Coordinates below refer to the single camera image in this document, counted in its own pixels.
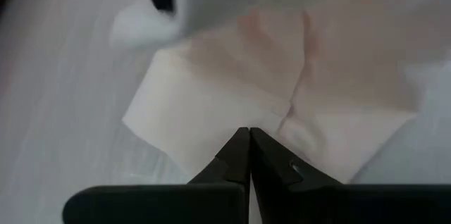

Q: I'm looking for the white garment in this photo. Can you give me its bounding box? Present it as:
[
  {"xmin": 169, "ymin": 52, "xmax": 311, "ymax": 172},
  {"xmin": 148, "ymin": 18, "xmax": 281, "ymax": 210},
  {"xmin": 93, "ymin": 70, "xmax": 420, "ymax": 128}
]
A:
[{"xmin": 109, "ymin": 0, "xmax": 451, "ymax": 186}]

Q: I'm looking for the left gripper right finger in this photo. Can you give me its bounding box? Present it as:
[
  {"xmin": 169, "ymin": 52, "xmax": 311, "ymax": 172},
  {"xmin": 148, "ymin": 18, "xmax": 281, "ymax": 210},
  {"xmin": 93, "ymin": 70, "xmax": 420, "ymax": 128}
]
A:
[{"xmin": 250, "ymin": 127, "xmax": 451, "ymax": 224}]

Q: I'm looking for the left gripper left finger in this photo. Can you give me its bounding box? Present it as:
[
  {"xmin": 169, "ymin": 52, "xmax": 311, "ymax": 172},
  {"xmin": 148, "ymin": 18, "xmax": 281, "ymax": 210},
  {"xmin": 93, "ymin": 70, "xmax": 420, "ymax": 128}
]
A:
[{"xmin": 62, "ymin": 127, "xmax": 251, "ymax": 224}]

